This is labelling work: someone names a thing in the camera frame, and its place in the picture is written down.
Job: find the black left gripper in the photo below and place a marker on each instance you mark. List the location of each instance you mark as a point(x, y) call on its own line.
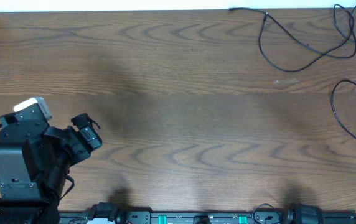
point(83, 137)

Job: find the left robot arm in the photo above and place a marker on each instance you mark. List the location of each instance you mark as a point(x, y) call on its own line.
point(35, 162)

